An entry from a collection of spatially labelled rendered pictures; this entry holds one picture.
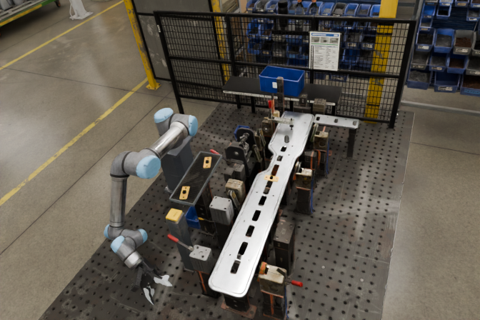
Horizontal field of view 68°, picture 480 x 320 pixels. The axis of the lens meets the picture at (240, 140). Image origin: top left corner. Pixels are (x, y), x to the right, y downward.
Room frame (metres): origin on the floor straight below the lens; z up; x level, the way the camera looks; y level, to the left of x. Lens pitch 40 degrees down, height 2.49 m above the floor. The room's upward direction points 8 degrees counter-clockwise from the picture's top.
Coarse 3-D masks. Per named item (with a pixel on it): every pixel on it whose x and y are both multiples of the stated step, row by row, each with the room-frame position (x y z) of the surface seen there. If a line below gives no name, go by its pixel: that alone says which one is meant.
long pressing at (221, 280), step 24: (312, 120) 1.92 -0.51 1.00; (288, 144) 1.70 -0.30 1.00; (288, 168) 1.49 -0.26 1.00; (240, 216) 1.18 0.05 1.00; (264, 216) 1.16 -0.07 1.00; (240, 240) 1.04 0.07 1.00; (264, 240) 1.02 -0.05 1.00; (216, 264) 0.92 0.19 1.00; (240, 264) 0.91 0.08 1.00; (216, 288) 0.81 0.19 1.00; (240, 288) 0.80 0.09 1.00
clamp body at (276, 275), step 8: (264, 272) 0.85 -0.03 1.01; (272, 272) 0.82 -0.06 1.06; (280, 272) 0.83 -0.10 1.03; (264, 280) 0.79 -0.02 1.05; (272, 280) 0.78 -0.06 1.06; (280, 280) 0.78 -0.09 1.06; (264, 288) 0.79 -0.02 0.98; (272, 288) 0.78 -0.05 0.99; (280, 288) 0.76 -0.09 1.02; (264, 296) 0.80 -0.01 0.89; (272, 296) 0.78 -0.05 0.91; (280, 296) 0.76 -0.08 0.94; (264, 304) 0.80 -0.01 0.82; (272, 304) 0.79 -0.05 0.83; (280, 304) 0.78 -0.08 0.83; (264, 312) 0.80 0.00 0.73; (272, 312) 0.78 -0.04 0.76; (280, 312) 0.77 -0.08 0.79
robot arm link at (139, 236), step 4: (124, 232) 1.16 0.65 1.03; (128, 232) 1.16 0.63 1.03; (132, 232) 1.16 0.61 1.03; (136, 232) 1.16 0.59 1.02; (140, 232) 1.16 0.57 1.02; (144, 232) 1.17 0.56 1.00; (124, 236) 1.14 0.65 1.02; (128, 236) 1.12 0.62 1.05; (132, 236) 1.12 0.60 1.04; (136, 236) 1.12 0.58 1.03; (140, 236) 1.13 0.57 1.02; (144, 236) 1.15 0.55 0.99; (136, 240) 1.10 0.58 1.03; (140, 240) 1.12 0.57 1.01; (144, 240) 1.14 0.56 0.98; (136, 244) 1.09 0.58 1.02; (140, 244) 1.11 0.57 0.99
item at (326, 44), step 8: (312, 32) 2.33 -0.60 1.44; (320, 32) 2.31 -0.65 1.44; (328, 32) 2.29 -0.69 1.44; (336, 32) 2.26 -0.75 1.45; (312, 40) 2.33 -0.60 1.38; (320, 40) 2.31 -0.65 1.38; (328, 40) 2.28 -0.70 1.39; (336, 40) 2.26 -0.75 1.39; (312, 48) 2.33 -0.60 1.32; (320, 48) 2.31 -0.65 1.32; (328, 48) 2.28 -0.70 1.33; (336, 48) 2.26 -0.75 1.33; (312, 56) 2.33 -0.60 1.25; (320, 56) 2.31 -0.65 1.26; (328, 56) 2.28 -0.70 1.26; (336, 56) 2.26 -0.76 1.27; (320, 64) 2.30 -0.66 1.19; (328, 64) 2.28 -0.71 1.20; (336, 64) 2.25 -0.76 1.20
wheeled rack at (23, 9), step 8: (24, 0) 8.38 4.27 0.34; (32, 0) 8.29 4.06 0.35; (40, 0) 8.36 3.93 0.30; (48, 0) 8.41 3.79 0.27; (56, 0) 8.68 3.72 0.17; (16, 8) 8.08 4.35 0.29; (24, 8) 7.98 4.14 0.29; (32, 8) 8.01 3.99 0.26; (0, 16) 7.66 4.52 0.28; (8, 16) 7.59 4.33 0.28; (16, 16) 7.63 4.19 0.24; (0, 24) 7.28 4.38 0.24; (0, 32) 7.30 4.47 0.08
